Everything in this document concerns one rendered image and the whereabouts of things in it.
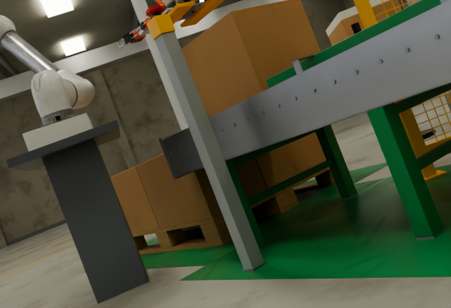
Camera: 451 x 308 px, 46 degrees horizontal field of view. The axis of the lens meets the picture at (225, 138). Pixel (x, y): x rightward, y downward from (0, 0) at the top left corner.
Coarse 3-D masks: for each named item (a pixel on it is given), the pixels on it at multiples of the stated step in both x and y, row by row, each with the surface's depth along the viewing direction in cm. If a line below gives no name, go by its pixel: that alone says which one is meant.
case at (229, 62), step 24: (288, 0) 226; (216, 24) 216; (240, 24) 208; (264, 24) 215; (288, 24) 223; (192, 48) 234; (216, 48) 221; (240, 48) 209; (264, 48) 212; (288, 48) 220; (312, 48) 227; (192, 72) 240; (216, 72) 226; (240, 72) 214; (264, 72) 210; (216, 96) 231; (240, 96) 218
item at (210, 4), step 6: (204, 0) 264; (210, 0) 254; (216, 0) 256; (222, 0) 260; (204, 6) 260; (210, 6) 262; (216, 6) 267; (192, 12) 276; (198, 12) 265; (204, 12) 269; (192, 18) 272; (198, 18) 276; (186, 24) 279; (192, 24) 284
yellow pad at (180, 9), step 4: (180, 4) 244; (184, 4) 245; (188, 4) 247; (192, 4) 248; (172, 8) 248; (176, 8) 245; (180, 8) 246; (184, 8) 248; (188, 8) 251; (168, 12) 252; (172, 12) 249; (176, 12) 250; (180, 12) 252; (184, 12) 255; (172, 16) 254; (176, 16) 257; (180, 16) 259; (172, 20) 261; (176, 20) 264
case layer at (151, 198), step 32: (160, 160) 288; (256, 160) 289; (288, 160) 302; (320, 160) 316; (128, 192) 331; (160, 192) 299; (192, 192) 273; (256, 192) 284; (128, 224) 345; (160, 224) 310
